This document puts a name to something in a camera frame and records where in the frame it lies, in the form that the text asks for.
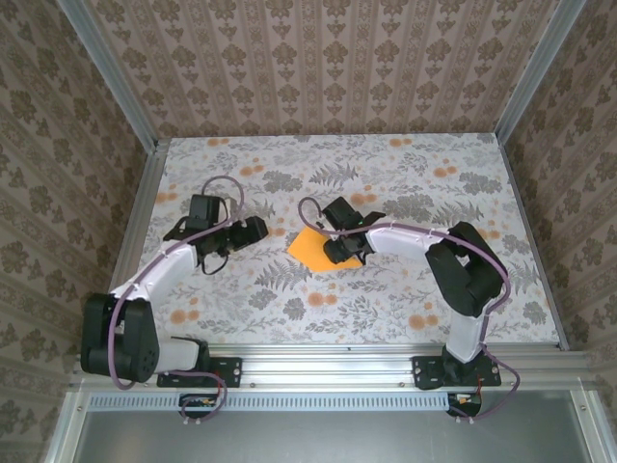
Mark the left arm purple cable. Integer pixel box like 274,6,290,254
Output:
108,174,245,428

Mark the slotted grey cable duct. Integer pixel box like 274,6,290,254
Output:
89,391,452,411

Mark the black connector board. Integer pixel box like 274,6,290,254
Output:
178,393,224,420
446,393,483,419

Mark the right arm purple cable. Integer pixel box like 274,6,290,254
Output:
297,196,523,425

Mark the orange cloth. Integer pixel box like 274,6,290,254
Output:
287,227,363,275

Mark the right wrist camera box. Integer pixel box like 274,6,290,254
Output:
321,196,363,231

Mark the grey metal sheet panel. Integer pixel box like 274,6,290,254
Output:
42,388,608,463

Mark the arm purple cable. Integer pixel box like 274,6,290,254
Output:
108,174,245,428
297,196,523,425

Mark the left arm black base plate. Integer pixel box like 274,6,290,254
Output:
156,355,243,390

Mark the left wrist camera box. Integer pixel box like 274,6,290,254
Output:
186,193,224,228

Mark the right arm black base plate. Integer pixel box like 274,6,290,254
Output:
411,355,502,391

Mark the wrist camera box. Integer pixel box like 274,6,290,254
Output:
321,196,363,231
186,193,224,228

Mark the floral patterned table cover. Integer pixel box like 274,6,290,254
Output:
118,134,563,346

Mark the aluminium frame post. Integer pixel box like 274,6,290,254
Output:
56,0,163,153
492,0,590,146

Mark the aluminium table side rail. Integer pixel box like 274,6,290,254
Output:
496,137,570,352
91,139,170,356

